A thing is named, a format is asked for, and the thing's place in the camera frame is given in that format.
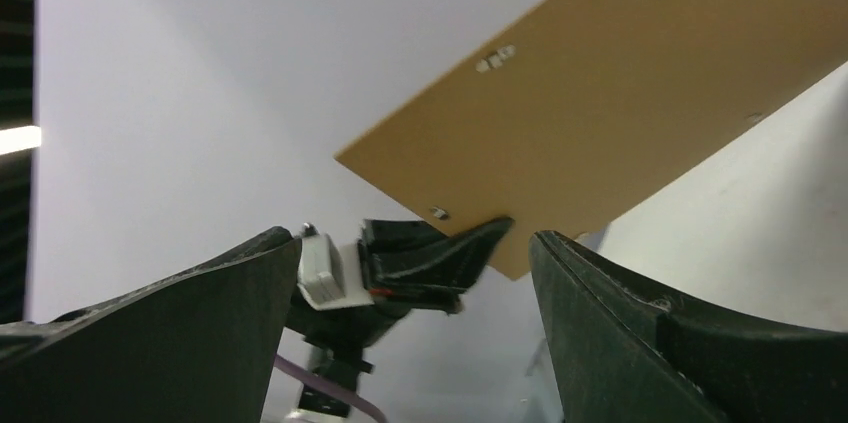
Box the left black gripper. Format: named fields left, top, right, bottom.
left=286, top=217, right=514, bottom=418

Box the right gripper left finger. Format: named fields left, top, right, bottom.
left=1, top=227, right=301, bottom=422

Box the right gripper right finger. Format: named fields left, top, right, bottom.
left=529, top=231, right=847, bottom=422

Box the brown frame backing board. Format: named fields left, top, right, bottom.
left=337, top=0, right=847, bottom=279

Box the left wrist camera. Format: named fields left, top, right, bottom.
left=297, top=223, right=375, bottom=311

